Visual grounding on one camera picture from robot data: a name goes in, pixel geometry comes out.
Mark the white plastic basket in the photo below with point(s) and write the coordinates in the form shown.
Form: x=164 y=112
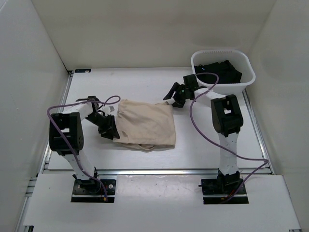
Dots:
x=238 y=59

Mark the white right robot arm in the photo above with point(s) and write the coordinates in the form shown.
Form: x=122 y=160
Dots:
x=227 y=121

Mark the black trousers in basket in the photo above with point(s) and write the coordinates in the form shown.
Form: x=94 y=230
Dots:
x=225 y=70

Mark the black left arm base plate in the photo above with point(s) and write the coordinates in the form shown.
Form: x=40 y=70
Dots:
x=92 y=192

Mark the beige trousers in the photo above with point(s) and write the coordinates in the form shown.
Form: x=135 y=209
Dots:
x=145 y=126

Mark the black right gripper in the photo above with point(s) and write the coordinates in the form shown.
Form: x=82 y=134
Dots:
x=178 y=103

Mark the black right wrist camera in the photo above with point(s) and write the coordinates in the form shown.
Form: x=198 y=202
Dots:
x=190 y=81

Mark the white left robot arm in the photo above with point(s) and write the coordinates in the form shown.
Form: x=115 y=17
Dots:
x=66 y=135

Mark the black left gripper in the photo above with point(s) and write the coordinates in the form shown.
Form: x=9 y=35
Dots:
x=110 y=129

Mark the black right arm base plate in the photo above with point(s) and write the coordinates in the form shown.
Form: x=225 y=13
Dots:
x=214 y=194

